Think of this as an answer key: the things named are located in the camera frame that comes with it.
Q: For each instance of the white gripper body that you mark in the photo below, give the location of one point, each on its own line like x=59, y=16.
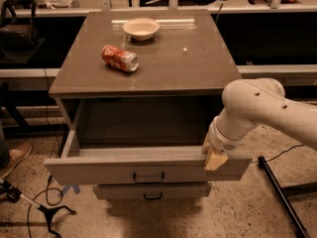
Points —
x=220, y=141

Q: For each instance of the grey top drawer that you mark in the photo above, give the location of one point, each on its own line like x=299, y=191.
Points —
x=140, y=140

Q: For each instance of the grey drawer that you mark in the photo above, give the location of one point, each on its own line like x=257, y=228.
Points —
x=153, y=191
x=140, y=140

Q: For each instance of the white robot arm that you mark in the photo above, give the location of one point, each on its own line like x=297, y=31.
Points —
x=248, y=103

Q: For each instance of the grey bottom drawer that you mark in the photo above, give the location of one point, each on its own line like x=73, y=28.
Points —
x=153, y=191

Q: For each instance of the grey drawer cabinet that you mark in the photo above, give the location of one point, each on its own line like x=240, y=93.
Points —
x=185, y=58

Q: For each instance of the black metal leg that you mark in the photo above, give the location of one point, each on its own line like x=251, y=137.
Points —
x=284, y=193

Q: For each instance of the red soda can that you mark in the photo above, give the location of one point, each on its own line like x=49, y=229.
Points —
x=121, y=59

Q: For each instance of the cream paper bowl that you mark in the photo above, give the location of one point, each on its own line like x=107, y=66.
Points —
x=141, y=29

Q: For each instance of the blue tape cross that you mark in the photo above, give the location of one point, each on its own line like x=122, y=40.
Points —
x=66, y=188

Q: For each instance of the brown shoe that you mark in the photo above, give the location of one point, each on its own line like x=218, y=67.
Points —
x=11, y=158

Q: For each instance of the black tripod stand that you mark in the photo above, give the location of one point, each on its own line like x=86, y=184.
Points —
x=14, y=194

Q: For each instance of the black chair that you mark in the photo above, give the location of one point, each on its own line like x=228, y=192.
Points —
x=18, y=42

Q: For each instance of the wire basket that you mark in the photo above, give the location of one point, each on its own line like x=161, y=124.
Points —
x=58, y=144

